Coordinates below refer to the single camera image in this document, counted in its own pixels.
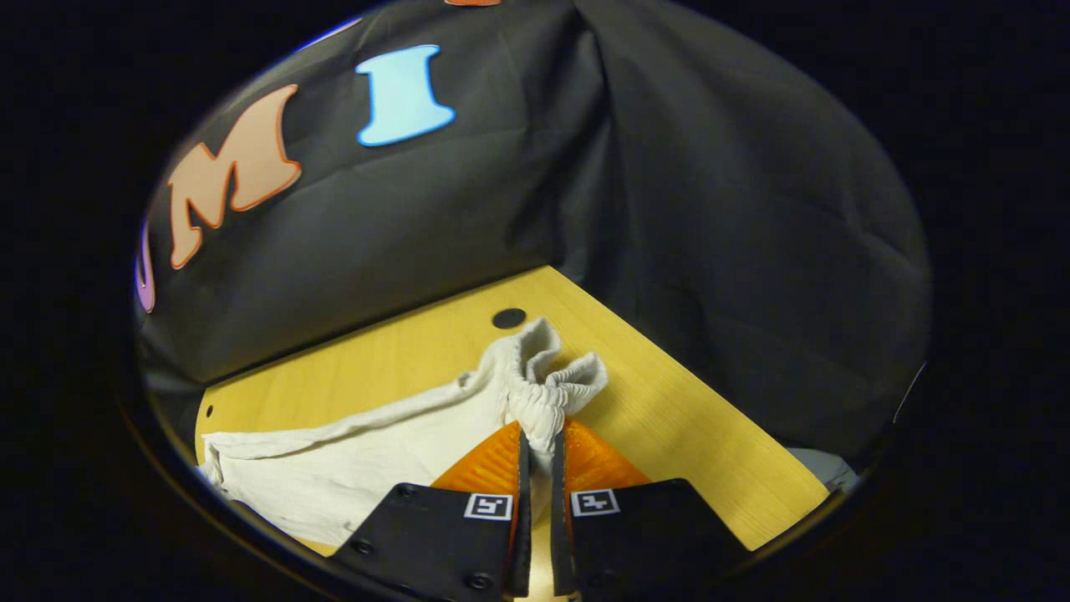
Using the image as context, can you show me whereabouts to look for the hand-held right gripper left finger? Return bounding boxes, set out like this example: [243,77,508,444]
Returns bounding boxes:
[330,421,533,601]

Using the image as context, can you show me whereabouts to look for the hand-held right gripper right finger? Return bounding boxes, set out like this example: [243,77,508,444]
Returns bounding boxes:
[548,418,753,599]

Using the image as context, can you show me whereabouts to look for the white jeans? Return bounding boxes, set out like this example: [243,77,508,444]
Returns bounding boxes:
[199,318,609,549]

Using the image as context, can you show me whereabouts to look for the black backdrop cloth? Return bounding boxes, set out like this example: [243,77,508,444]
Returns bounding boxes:
[134,0,933,469]

